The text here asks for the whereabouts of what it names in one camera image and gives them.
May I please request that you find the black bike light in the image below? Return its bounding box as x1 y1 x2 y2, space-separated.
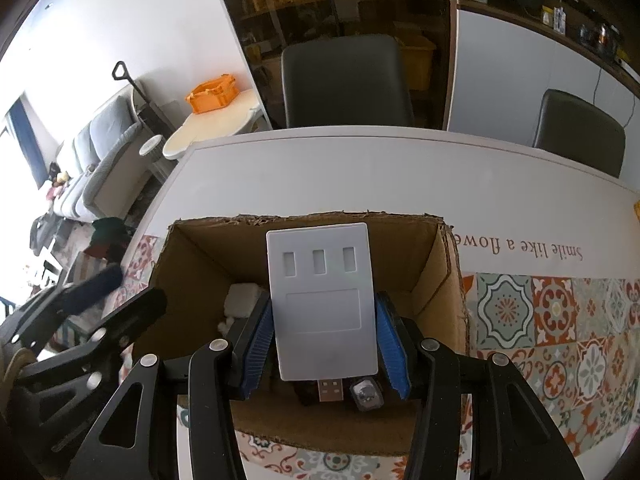
294 374 386 414

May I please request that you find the brown cardboard box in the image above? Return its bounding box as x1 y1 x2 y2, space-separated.
134 211 469 456

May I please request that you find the striped cushioned chair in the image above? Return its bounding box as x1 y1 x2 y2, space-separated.
64 217 134 286

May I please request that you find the white square charger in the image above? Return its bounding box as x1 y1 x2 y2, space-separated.
218 283 266 337

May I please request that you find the patterned table runner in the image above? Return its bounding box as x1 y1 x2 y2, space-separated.
112 234 640 480

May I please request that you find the grey sofa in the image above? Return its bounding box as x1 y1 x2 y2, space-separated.
52 86 151 223

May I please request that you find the black vacuum cleaner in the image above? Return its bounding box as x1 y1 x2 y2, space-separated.
112 61 174 139

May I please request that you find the round white side table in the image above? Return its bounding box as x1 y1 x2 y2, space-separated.
163 90 264 160

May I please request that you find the orange plastic crate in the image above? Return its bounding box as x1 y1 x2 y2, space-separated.
184 74 240 114

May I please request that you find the left black chair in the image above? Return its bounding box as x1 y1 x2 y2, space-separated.
281 35 414 128

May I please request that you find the black chair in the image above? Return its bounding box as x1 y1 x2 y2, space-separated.
534 89 626 178
281 35 414 128

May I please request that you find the right black chair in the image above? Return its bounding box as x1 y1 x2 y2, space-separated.
534 89 626 178

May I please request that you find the dark glass cabinet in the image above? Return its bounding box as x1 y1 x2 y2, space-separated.
222 0 454 129

